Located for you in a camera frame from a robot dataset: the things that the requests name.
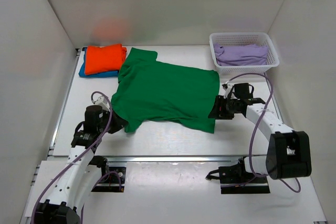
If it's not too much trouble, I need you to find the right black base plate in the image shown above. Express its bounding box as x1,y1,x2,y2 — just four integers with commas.
206,161,271,195

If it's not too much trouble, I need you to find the purple t shirt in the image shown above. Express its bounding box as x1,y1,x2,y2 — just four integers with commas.
214,44,269,66

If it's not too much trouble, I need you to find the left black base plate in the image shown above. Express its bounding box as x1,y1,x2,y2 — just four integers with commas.
92,162,127,193

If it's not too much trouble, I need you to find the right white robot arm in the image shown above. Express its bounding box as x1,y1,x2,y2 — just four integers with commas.
209,83,312,182

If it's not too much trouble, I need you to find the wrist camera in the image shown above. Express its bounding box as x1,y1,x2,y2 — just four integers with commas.
222,83,236,99
92,95,110,111

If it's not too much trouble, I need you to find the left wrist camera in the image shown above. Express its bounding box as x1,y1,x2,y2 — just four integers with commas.
92,95,110,111

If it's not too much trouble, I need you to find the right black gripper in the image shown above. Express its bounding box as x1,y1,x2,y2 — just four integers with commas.
208,95,238,120

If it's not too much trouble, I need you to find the white plastic basket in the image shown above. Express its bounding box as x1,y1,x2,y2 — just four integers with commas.
209,32,279,74

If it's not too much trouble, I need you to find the folded orange t shirt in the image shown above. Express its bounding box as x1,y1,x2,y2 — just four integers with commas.
85,44,127,75

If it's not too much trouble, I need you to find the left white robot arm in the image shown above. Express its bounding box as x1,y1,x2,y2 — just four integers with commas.
31,102,125,223

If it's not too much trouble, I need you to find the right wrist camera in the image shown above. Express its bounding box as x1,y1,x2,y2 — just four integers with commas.
222,83,236,99

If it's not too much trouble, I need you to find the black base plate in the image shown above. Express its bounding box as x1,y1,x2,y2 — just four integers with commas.
206,161,271,195
92,162,127,193

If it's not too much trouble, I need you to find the folded blue t shirt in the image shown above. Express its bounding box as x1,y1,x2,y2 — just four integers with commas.
78,47,119,78

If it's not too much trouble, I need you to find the green t shirt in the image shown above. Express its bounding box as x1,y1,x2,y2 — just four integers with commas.
111,48,220,133

